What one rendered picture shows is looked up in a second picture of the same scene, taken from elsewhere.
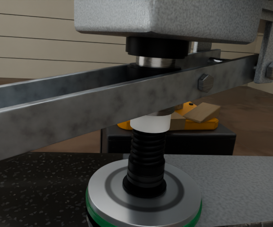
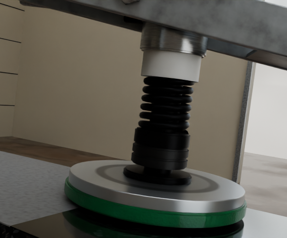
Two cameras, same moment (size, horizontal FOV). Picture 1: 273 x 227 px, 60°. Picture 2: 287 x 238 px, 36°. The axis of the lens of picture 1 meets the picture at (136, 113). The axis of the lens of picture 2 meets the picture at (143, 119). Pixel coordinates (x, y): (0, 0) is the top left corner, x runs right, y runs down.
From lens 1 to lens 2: 0.88 m
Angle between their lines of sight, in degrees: 135
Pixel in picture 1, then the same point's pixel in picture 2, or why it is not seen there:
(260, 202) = (29, 165)
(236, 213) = not seen: hidden behind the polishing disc
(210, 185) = (38, 179)
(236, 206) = (60, 171)
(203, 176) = (17, 182)
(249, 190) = (7, 166)
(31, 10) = not seen: outside the picture
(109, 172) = (188, 194)
